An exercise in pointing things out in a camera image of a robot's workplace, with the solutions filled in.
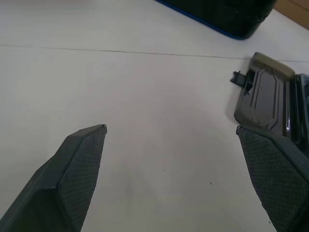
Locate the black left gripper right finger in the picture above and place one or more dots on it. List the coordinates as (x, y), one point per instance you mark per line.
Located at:
(272, 174)

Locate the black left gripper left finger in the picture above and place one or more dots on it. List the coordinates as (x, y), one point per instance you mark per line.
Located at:
(62, 178)

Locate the black plastic case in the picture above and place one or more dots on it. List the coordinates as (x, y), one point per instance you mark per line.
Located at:
(268, 96)

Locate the black case with blue trim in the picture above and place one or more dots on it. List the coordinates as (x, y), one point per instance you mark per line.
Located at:
(224, 14)

